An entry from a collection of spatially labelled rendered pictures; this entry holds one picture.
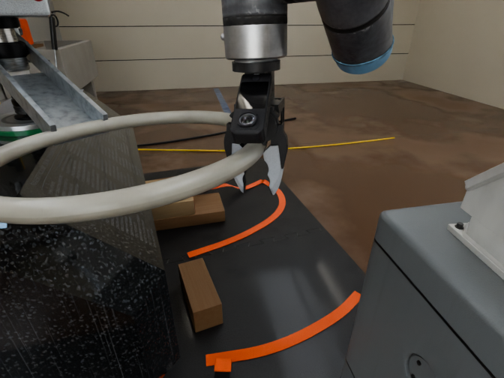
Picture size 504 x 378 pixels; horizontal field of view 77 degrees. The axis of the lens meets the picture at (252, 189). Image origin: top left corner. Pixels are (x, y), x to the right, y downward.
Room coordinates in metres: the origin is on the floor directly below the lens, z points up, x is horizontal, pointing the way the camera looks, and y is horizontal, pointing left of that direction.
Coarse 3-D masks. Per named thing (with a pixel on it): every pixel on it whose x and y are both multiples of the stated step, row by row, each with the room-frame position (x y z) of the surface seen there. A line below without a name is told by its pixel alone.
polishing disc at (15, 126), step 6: (6, 114) 0.99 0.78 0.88; (12, 114) 0.99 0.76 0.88; (0, 120) 0.93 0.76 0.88; (6, 120) 0.93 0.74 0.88; (12, 120) 0.93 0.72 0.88; (30, 120) 0.93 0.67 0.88; (0, 126) 0.87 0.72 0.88; (6, 126) 0.87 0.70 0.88; (12, 126) 0.87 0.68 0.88; (18, 126) 0.87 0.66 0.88; (24, 126) 0.87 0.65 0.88; (30, 126) 0.88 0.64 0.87; (36, 126) 0.88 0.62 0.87
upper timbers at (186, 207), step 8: (184, 200) 1.59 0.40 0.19; (192, 200) 1.59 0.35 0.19; (152, 208) 1.53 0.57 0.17; (160, 208) 1.54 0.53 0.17; (168, 208) 1.56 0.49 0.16; (176, 208) 1.57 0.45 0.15; (184, 208) 1.58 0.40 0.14; (192, 208) 1.59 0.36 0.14; (160, 216) 1.54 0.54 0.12; (168, 216) 1.55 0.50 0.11; (176, 216) 1.57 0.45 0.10
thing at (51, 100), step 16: (16, 32) 1.08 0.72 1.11; (32, 48) 0.98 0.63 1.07; (0, 64) 0.84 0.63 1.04; (48, 64) 0.90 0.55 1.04; (0, 80) 0.84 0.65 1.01; (16, 80) 0.87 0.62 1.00; (32, 80) 0.89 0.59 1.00; (48, 80) 0.90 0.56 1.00; (64, 80) 0.83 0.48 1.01; (16, 96) 0.76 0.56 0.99; (32, 96) 0.81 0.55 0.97; (48, 96) 0.82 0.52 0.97; (64, 96) 0.84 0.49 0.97; (80, 96) 0.78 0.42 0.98; (32, 112) 0.69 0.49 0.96; (48, 112) 0.74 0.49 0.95; (64, 112) 0.76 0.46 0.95; (80, 112) 0.77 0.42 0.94; (96, 112) 0.73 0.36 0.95; (48, 128) 0.63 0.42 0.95
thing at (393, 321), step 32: (384, 224) 0.45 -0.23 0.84; (416, 224) 0.43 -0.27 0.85; (384, 256) 0.43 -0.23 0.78; (416, 256) 0.36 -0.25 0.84; (448, 256) 0.35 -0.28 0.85; (384, 288) 0.41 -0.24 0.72; (416, 288) 0.34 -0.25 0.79; (448, 288) 0.30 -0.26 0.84; (480, 288) 0.29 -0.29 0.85; (384, 320) 0.39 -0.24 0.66; (416, 320) 0.33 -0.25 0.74; (448, 320) 0.28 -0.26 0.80; (480, 320) 0.25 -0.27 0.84; (352, 352) 0.45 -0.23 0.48; (384, 352) 0.36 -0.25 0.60; (416, 352) 0.31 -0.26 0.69; (448, 352) 0.27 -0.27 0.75; (480, 352) 0.23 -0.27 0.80
